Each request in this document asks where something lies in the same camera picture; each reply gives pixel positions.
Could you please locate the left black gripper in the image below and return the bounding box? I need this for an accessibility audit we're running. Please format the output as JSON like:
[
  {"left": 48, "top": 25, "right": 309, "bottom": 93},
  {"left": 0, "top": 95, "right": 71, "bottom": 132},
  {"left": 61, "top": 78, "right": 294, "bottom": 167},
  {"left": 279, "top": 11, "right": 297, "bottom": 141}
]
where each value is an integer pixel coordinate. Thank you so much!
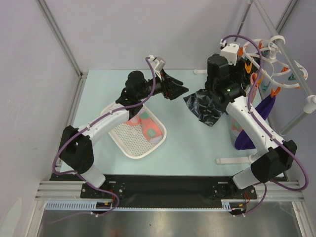
[{"left": 137, "top": 69, "right": 188, "bottom": 101}]

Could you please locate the white round clip hanger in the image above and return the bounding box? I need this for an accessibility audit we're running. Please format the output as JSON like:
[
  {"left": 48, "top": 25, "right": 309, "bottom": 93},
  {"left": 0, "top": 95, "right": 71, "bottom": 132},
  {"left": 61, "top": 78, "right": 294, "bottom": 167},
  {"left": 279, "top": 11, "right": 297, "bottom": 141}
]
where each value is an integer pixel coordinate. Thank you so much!
[{"left": 238, "top": 35, "right": 301, "bottom": 94}]

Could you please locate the pink green patterned sock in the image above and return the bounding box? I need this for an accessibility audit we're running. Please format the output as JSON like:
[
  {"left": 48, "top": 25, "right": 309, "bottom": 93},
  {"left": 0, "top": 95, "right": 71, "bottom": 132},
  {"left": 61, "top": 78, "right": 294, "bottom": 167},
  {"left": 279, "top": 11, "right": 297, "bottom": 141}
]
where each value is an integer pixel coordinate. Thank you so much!
[{"left": 125, "top": 109, "right": 163, "bottom": 144}]

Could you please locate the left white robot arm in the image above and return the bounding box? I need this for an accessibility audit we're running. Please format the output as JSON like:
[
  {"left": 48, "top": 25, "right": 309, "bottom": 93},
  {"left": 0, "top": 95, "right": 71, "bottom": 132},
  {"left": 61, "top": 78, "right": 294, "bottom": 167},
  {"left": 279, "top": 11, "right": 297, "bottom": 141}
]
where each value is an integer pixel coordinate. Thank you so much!
[{"left": 57, "top": 70, "right": 189, "bottom": 198}]

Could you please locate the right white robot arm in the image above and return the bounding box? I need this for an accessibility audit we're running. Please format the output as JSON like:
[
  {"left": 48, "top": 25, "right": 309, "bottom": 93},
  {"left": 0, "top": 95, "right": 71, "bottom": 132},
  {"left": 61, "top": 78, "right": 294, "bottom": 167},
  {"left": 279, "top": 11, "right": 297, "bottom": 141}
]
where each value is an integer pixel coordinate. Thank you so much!
[{"left": 205, "top": 54, "right": 297, "bottom": 198}]

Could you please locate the dark patterned cloth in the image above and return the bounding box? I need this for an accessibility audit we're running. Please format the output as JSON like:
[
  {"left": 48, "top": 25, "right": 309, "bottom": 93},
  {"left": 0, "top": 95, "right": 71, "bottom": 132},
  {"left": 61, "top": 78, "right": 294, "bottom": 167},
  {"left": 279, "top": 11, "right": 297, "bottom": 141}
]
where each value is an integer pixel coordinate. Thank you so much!
[{"left": 183, "top": 89, "right": 227, "bottom": 127}]

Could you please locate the purple cloth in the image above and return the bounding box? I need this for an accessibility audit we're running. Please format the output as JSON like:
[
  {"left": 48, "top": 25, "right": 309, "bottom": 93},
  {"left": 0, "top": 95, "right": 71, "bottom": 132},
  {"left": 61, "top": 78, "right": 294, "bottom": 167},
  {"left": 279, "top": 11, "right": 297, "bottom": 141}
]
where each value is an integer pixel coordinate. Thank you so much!
[{"left": 228, "top": 95, "right": 276, "bottom": 154}]

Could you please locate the white perforated plastic basket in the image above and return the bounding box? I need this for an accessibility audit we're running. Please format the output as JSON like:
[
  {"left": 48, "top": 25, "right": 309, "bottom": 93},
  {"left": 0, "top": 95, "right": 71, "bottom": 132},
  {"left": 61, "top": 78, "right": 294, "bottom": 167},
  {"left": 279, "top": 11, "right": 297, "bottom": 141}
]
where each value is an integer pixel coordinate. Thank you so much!
[{"left": 109, "top": 106, "right": 167, "bottom": 159}]

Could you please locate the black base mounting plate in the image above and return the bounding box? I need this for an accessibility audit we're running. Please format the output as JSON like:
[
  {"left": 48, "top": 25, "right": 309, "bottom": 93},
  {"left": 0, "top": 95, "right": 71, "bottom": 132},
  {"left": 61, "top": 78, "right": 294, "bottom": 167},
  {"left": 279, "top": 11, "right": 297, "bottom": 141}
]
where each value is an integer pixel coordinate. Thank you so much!
[{"left": 49, "top": 174, "right": 257, "bottom": 208}]

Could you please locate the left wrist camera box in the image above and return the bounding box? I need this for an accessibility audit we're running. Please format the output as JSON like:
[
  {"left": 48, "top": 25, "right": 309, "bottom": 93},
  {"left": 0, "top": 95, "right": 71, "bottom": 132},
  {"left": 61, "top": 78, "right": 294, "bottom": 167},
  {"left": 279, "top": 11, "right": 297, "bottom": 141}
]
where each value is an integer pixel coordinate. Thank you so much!
[{"left": 149, "top": 55, "right": 166, "bottom": 74}]

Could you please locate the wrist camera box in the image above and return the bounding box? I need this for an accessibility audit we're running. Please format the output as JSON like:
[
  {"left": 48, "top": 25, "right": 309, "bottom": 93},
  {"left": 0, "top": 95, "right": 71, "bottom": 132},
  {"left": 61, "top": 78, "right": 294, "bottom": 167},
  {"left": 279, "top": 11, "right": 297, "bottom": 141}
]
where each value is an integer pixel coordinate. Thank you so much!
[
  {"left": 149, "top": 55, "right": 166, "bottom": 74},
  {"left": 220, "top": 43, "right": 239, "bottom": 66}
]

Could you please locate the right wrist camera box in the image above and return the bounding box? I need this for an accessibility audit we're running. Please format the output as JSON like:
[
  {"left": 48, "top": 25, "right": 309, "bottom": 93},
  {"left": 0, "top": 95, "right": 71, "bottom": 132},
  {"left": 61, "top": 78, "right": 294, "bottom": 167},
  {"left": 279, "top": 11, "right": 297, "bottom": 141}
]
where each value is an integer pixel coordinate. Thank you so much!
[{"left": 220, "top": 43, "right": 239, "bottom": 66}]

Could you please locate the grey drying rack frame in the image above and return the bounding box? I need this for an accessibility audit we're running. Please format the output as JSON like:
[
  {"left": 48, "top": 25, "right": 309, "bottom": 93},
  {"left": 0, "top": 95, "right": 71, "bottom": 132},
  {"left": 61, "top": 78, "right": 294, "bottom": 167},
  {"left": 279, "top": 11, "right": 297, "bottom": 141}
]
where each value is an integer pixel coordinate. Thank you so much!
[{"left": 194, "top": 0, "right": 316, "bottom": 166}]

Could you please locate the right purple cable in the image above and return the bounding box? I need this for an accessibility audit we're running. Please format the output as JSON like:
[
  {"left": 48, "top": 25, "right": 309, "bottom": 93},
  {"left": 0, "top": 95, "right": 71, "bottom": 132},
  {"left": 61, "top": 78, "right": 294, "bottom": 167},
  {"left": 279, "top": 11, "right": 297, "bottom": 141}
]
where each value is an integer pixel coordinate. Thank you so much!
[{"left": 221, "top": 34, "right": 311, "bottom": 218}]

